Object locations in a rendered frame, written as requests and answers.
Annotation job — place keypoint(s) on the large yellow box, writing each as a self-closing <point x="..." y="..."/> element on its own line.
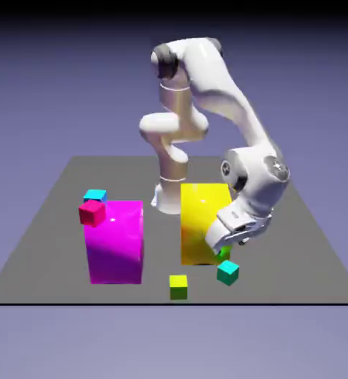
<point x="197" y="225"/>

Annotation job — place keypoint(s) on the small teal cube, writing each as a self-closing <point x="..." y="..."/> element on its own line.
<point x="228" y="272"/>

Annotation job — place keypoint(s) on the small cyan cube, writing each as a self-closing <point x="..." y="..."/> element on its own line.
<point x="95" y="195"/>

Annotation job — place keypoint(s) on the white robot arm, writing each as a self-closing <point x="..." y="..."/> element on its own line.
<point x="236" y="112"/>

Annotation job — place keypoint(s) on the small red cube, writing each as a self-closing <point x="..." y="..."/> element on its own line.
<point x="91" y="213"/>

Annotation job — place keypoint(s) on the small green cube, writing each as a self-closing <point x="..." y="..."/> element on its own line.
<point x="225" y="252"/>

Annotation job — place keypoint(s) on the small yellow-green cube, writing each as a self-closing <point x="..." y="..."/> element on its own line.
<point x="178" y="286"/>

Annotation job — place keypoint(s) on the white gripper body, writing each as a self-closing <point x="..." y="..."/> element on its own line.
<point x="221" y="231"/>

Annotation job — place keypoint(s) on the large magenta box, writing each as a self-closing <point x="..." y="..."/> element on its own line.
<point x="114" y="242"/>

